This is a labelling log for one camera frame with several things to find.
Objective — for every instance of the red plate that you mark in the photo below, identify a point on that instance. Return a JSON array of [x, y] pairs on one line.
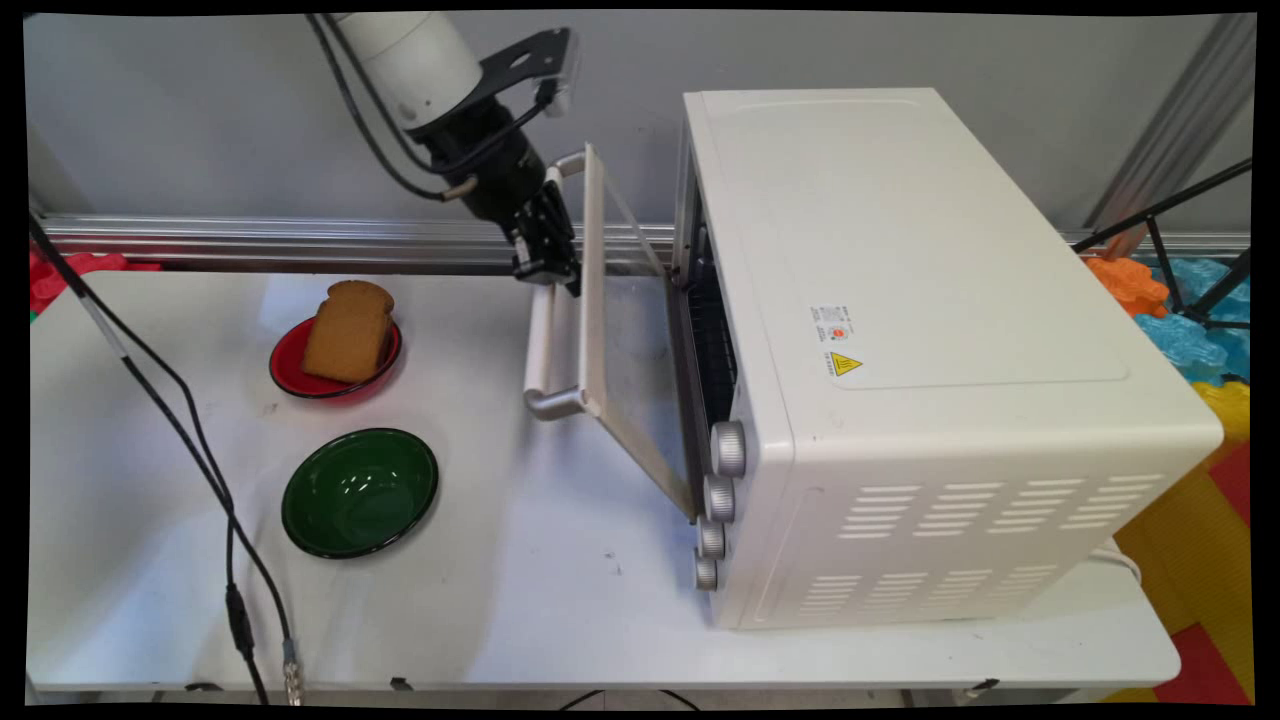
[[288, 365]]

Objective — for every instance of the horizontal aluminium rail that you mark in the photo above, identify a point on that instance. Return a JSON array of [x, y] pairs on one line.
[[300, 243]]

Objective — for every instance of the green bowl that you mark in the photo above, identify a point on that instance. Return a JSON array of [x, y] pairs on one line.
[[360, 492]]

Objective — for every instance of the white oven label sticker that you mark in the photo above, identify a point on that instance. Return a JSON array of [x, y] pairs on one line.
[[831, 322]]

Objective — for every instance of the yellow foam mat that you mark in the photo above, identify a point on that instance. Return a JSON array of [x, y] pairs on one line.
[[1175, 540]]

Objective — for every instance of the diagonal aluminium profile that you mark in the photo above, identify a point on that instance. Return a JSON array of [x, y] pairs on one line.
[[1175, 130]]

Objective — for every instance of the blue foam mat piece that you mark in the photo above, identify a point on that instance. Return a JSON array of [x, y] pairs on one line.
[[1185, 345]]

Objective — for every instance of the white toaster oven body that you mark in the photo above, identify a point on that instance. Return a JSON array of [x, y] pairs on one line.
[[900, 300]]

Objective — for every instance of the red foam mat tile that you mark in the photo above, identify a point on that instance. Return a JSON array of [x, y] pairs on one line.
[[1210, 670]]

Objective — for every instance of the yellow warning sticker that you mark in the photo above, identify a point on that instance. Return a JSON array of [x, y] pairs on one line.
[[844, 364]]

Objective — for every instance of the silver oven knob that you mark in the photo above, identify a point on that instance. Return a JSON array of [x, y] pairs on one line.
[[729, 448], [720, 498], [706, 573], [711, 538]]

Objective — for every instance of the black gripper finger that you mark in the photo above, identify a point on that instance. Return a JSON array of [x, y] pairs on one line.
[[535, 255], [562, 230]]

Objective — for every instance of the red foam mat piece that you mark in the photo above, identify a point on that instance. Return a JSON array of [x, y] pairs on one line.
[[70, 272]]

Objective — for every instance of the brown bread slice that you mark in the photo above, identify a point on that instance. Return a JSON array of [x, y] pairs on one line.
[[346, 335]]

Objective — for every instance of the black tripod stand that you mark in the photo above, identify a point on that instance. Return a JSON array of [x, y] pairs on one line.
[[1165, 205]]

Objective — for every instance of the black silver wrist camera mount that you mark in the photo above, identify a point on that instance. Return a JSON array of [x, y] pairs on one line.
[[530, 60]]

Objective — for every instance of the orange foam mat piece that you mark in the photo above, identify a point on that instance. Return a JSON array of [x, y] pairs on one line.
[[1130, 285]]

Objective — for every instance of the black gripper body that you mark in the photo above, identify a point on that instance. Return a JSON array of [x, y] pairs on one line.
[[495, 170]]

